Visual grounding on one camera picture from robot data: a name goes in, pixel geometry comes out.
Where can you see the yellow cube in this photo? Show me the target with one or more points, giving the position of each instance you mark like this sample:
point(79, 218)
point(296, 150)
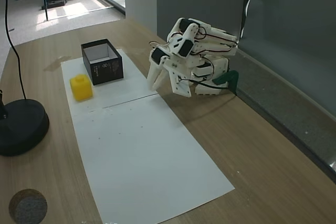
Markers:
point(82, 89)

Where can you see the dark open box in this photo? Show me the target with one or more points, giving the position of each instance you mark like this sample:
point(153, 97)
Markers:
point(107, 70)

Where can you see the white paper sheet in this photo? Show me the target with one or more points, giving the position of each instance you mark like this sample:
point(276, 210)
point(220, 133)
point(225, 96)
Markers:
point(126, 87)
point(147, 155)

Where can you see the green table clamp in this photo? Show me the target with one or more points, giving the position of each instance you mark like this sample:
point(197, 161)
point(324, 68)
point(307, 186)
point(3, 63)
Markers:
point(231, 75)

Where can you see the black round stand base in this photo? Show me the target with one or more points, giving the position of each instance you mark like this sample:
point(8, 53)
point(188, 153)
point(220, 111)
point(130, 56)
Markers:
point(23, 127)

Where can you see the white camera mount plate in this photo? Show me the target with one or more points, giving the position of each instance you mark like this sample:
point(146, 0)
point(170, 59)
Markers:
point(181, 87)

